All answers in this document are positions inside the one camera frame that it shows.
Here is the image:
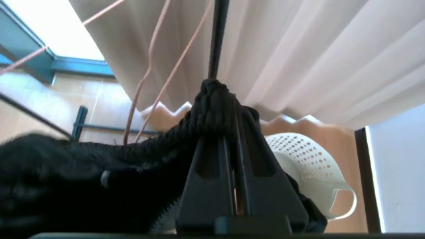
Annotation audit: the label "pink clothes hanger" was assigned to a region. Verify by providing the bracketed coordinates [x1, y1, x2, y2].
[122, 0, 214, 145]
[0, 0, 126, 76]

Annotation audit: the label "window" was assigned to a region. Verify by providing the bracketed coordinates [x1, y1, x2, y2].
[0, 0, 116, 84]

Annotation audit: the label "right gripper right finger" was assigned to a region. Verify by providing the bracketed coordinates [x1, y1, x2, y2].
[234, 102, 309, 233]

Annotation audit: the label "black clothes rack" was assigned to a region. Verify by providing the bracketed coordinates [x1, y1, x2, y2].
[0, 0, 230, 141]

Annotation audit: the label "beige curtain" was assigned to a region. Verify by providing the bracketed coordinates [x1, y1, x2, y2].
[68, 0, 425, 131]

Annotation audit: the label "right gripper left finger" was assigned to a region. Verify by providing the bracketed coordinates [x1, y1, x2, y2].
[175, 135, 236, 233]

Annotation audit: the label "white laundry basket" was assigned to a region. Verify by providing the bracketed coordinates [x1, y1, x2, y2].
[264, 131, 359, 222]

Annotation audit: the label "black shorts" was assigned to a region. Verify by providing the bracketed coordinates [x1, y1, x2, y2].
[0, 78, 328, 235]

